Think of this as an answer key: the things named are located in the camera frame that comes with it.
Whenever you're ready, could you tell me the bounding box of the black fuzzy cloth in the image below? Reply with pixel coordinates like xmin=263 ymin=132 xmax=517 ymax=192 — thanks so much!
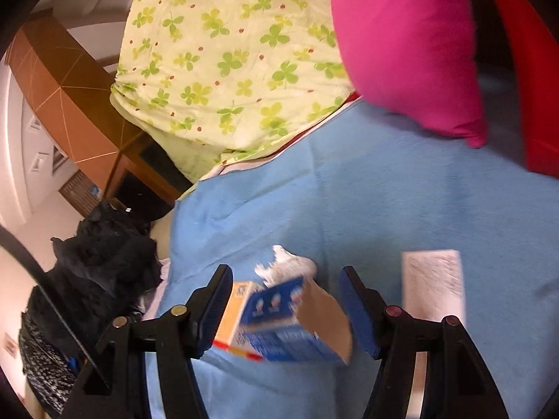
xmin=26 ymin=201 xmax=162 ymax=350

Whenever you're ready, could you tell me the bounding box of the long white box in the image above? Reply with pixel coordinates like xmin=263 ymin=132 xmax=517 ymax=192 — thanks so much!
xmin=402 ymin=250 xmax=464 ymax=324

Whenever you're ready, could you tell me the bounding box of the red paper bag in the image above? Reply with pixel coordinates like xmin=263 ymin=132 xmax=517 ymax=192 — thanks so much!
xmin=476 ymin=0 xmax=559 ymax=173

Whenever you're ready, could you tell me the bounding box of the blue white box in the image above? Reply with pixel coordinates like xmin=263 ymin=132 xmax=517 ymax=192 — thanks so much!
xmin=238 ymin=275 xmax=354 ymax=365

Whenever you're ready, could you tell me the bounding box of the white tissue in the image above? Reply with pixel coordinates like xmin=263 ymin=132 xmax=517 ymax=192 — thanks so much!
xmin=254 ymin=245 xmax=317 ymax=286

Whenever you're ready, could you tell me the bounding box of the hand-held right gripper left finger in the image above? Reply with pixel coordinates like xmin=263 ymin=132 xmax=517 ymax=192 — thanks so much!
xmin=61 ymin=264 xmax=234 ymax=419

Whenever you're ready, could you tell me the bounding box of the orange white box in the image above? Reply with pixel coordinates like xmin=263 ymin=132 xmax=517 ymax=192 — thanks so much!
xmin=212 ymin=281 xmax=267 ymax=363

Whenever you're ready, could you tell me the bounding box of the pink pillow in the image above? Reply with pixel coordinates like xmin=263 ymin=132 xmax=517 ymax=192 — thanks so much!
xmin=327 ymin=0 xmax=488 ymax=149

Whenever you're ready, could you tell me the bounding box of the dark wooden cabinet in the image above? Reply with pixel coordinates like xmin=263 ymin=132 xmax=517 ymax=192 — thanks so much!
xmin=102 ymin=131 xmax=184 ymax=223

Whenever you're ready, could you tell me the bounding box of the blue blanket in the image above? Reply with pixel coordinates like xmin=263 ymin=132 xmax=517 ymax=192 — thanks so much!
xmin=144 ymin=96 xmax=559 ymax=419

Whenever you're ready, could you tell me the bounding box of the clover print quilt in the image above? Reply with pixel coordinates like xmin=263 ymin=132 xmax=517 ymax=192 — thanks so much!
xmin=109 ymin=0 xmax=356 ymax=184

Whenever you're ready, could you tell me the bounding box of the black white patterned cloth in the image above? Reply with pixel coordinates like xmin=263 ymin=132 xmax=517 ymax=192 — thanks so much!
xmin=17 ymin=310 xmax=81 ymax=417

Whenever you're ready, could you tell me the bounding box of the wooden pillar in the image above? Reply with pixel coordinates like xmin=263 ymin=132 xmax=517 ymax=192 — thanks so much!
xmin=9 ymin=13 xmax=127 ymax=164

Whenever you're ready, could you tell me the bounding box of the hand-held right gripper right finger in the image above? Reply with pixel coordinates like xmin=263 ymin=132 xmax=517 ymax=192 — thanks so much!
xmin=340 ymin=265 xmax=509 ymax=419

